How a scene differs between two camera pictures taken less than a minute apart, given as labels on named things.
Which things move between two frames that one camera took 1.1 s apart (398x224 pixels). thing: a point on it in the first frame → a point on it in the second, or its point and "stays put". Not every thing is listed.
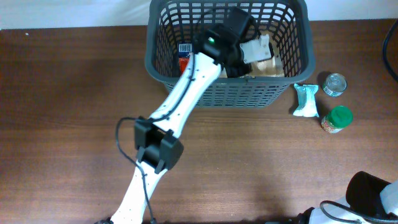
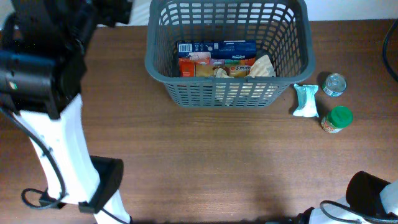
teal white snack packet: [307, 105] stays put
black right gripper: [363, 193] stays put
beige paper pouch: [272, 67] → [240, 94]
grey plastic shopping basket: [168, 23] stays put
